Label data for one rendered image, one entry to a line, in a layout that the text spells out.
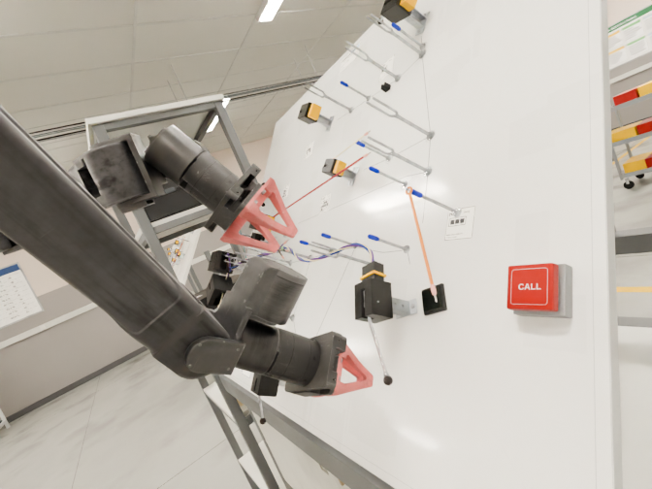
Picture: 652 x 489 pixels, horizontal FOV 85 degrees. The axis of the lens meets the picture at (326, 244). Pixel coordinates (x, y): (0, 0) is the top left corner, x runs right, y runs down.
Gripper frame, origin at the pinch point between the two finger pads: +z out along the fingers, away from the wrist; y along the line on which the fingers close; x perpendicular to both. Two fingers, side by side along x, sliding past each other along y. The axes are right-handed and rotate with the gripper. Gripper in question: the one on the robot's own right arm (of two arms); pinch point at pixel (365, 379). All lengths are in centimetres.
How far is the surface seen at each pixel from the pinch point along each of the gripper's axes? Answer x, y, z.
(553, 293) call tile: -8.0, -23.7, 4.7
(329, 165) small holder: -46.0, 13.3, -5.3
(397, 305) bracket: -12.2, -0.8, 4.3
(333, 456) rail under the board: 9.2, 20.4, 10.3
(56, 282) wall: -187, 736, -146
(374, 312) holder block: -8.9, -1.9, -1.0
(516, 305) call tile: -7.6, -19.7, 4.6
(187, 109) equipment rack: -97, 75, -41
